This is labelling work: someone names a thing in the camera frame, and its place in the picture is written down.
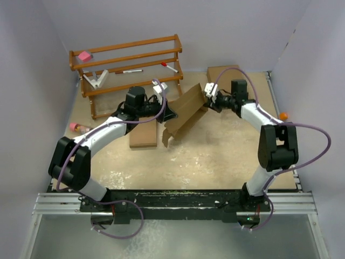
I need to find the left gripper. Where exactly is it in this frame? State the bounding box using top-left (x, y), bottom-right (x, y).
top-left (136, 94), bottom-right (177, 124)

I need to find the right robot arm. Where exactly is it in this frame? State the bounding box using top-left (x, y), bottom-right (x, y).
top-left (204, 79), bottom-right (299, 211)

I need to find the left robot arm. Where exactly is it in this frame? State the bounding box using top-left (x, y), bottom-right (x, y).
top-left (48, 81), bottom-right (177, 212)

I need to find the large closed cardboard box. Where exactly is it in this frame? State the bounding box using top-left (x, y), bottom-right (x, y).
top-left (206, 64), bottom-right (247, 92)

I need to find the small closed cardboard box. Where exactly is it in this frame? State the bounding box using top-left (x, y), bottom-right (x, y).
top-left (129, 120), bottom-right (157, 148)

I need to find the red capped marker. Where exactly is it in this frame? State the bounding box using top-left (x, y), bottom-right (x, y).
top-left (161, 62), bottom-right (178, 73)

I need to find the black capped white marker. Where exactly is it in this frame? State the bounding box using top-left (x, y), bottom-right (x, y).
top-left (115, 69), bottom-right (143, 74)

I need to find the orange ball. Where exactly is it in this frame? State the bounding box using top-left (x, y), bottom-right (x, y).
top-left (279, 112), bottom-right (288, 121)

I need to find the wooden rack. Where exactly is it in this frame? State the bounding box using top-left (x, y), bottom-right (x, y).
top-left (68, 34), bottom-right (183, 119)

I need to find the white eraser brush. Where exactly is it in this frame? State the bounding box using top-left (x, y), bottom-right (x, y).
top-left (83, 70), bottom-right (109, 90)

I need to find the small pink capped bottle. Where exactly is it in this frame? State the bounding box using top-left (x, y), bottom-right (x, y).
top-left (69, 122), bottom-right (92, 134)

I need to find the pink eraser block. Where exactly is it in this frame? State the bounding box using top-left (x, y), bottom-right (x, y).
top-left (78, 51), bottom-right (93, 63)

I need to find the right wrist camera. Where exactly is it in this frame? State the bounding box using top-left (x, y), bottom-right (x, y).
top-left (204, 83), bottom-right (218, 103)

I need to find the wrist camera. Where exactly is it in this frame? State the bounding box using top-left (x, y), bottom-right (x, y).
top-left (152, 81), bottom-right (169, 105)
top-left (204, 83), bottom-right (218, 103)

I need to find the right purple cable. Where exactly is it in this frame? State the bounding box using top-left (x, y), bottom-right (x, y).
top-left (206, 67), bottom-right (332, 233)

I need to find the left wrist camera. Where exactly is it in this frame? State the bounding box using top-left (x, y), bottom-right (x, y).
top-left (152, 81), bottom-right (169, 105)

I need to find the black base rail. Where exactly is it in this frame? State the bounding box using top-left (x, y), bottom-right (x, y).
top-left (78, 189), bottom-right (271, 226)

